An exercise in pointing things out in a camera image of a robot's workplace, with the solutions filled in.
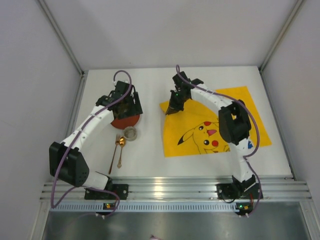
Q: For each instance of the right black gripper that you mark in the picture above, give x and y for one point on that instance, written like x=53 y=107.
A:
x=176 y=102

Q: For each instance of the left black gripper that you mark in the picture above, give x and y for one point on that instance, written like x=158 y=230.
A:
x=130 y=110

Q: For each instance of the red round plate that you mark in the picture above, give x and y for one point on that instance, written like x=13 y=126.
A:
x=125 y=122

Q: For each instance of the small clear glass cup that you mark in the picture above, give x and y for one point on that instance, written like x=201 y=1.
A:
x=130 y=133

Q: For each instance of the yellow Pikachu placemat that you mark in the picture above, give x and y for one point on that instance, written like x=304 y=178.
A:
x=190 y=117

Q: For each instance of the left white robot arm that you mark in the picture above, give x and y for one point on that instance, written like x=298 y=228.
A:
x=67 y=162

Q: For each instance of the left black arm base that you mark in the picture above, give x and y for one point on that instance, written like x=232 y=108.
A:
x=113 y=192

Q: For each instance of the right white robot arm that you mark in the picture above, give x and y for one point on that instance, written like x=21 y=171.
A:
x=233 y=125

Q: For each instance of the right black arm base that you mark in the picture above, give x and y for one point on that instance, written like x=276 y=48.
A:
x=230 y=192

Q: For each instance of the rose gold fork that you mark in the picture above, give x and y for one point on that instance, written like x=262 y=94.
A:
x=117 y=142

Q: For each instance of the rose gold spoon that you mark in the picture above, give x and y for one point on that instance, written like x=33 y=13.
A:
x=122 y=143

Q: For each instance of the slotted cable duct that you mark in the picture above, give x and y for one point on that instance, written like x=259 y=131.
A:
x=150 y=207

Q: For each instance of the aluminium front rail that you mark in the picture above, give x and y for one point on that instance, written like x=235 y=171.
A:
x=204 y=188

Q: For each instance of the left aluminium frame post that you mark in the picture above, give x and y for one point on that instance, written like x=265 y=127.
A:
x=60 y=35

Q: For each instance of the aluminium frame post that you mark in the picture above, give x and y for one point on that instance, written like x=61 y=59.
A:
x=60 y=35
x=280 y=36

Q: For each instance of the right aluminium frame post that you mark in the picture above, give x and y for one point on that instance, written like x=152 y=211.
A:
x=280 y=36

